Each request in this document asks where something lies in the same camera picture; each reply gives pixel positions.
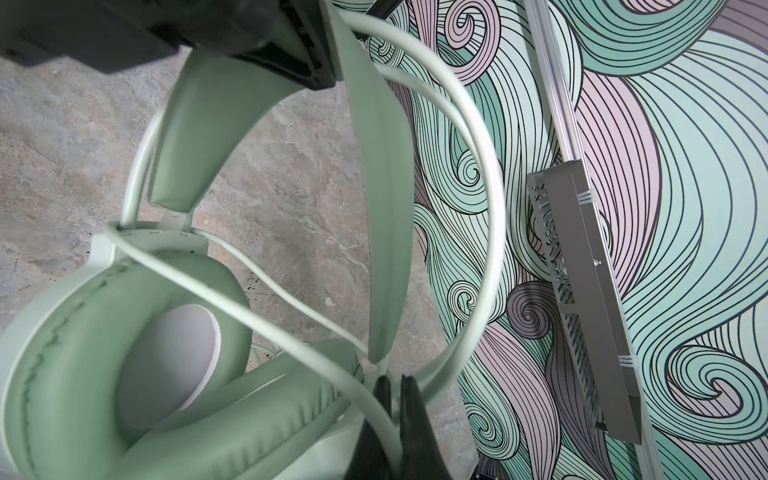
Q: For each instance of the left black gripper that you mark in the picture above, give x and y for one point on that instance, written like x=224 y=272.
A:
x=286 y=37

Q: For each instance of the mint green headphones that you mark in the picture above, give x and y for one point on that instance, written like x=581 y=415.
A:
x=148 y=362

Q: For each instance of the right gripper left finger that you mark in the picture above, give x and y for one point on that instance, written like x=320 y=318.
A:
x=369 y=461

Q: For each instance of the aluminium horizontal rail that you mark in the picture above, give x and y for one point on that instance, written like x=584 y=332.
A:
x=563 y=117

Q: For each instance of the black perforated wall tray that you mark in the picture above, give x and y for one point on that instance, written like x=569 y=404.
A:
x=567 y=222

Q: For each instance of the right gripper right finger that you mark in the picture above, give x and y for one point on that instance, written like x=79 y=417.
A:
x=421 y=455

